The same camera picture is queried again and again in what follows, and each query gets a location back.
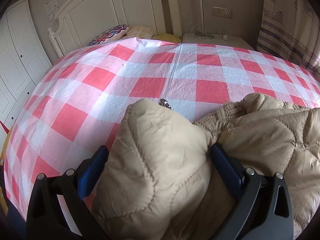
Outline beige quilted knit-sleeve jacket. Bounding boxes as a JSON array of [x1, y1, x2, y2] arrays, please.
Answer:
[[92, 93, 319, 239]]

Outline red white checkered bedsheet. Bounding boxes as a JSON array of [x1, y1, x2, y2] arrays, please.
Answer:
[[3, 36, 320, 222]]

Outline white bedside table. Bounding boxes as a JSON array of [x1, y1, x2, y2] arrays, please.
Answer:
[[182, 33, 254, 50]]

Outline white wardrobe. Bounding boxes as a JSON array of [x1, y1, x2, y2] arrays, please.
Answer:
[[0, 0, 52, 144]]

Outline colourful patterned pillow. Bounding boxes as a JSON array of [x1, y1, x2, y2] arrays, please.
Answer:
[[87, 24, 130, 47]]

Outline yellow pillow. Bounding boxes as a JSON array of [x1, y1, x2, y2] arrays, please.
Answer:
[[152, 33, 181, 44]]

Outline patterned beige curtain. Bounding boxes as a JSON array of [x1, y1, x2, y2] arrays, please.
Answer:
[[257, 0, 319, 73]]

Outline cream pillow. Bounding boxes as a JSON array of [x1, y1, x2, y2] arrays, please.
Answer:
[[124, 25, 156, 40]]

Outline white wooden headboard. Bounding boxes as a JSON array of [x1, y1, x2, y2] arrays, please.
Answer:
[[48, 0, 182, 57]]

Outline white charger cable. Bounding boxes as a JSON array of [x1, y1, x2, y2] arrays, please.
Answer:
[[190, 24, 233, 41]]

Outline wall socket panel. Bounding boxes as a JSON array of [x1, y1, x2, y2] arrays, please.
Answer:
[[212, 7, 233, 19]]

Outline paper notices on wall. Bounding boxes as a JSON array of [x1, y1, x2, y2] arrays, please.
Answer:
[[44, 0, 59, 22]]

